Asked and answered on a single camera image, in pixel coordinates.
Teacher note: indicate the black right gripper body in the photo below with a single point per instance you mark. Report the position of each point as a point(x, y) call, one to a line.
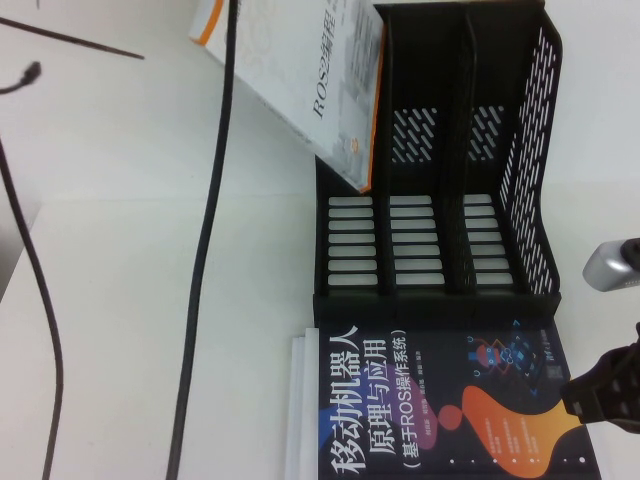
point(605, 395)

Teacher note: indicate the white orange ROS2 book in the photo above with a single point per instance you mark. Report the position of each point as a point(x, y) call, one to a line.
point(310, 75)

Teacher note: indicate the dark robot book orange blob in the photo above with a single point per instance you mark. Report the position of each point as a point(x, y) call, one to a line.
point(400, 400)

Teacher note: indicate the black plastic book stand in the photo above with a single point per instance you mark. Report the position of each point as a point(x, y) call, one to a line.
point(425, 75)

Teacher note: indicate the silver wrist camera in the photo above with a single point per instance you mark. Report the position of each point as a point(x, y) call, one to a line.
point(610, 270)

